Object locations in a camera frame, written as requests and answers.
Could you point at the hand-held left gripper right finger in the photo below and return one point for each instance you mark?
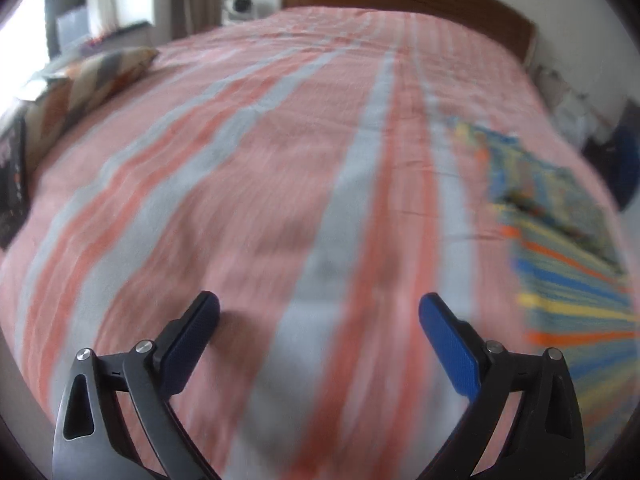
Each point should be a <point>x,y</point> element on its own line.
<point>450,345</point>

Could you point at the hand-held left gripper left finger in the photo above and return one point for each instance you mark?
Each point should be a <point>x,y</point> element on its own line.
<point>190,340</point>

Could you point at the striped multicolour shirt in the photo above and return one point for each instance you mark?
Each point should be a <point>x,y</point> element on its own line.
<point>560,260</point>

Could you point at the bed with pink striped sheet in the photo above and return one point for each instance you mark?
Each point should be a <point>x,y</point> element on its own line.
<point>250,185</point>

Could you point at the black smartphone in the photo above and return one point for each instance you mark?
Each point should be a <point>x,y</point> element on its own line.
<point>11,180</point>

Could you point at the black hanging jacket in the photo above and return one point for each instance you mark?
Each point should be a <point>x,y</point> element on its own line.
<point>600,155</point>

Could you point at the white plastic bag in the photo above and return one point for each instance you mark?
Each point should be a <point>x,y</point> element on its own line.
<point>570,115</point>

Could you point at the zigzag striped pillow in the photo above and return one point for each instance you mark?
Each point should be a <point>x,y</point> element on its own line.
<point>85,85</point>

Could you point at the window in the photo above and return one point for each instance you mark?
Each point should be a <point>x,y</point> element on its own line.
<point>22,45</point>

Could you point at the white security camera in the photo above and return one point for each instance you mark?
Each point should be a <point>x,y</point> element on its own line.
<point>239,7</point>

